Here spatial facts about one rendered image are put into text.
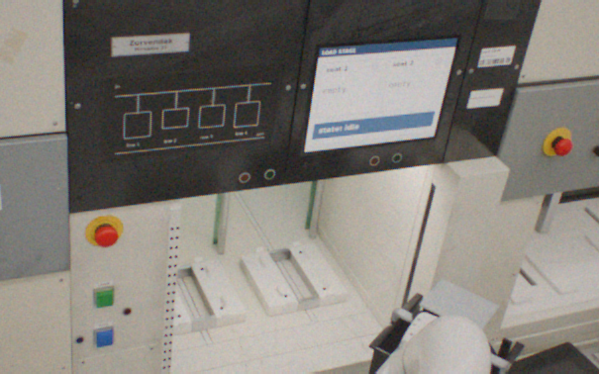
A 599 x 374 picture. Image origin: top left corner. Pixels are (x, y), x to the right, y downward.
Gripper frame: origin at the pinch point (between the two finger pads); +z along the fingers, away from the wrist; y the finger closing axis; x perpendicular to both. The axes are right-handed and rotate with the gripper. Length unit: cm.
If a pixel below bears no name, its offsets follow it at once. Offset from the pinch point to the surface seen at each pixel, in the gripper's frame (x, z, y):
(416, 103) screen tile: 30.5, 14.2, -22.2
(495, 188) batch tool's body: 11.2, 28.7, -6.8
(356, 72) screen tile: 38.1, 2.4, -30.0
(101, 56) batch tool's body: 44, -36, -55
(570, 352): -38, 53, 16
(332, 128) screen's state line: 27.0, -0.1, -31.8
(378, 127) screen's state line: 26.1, 8.2, -26.2
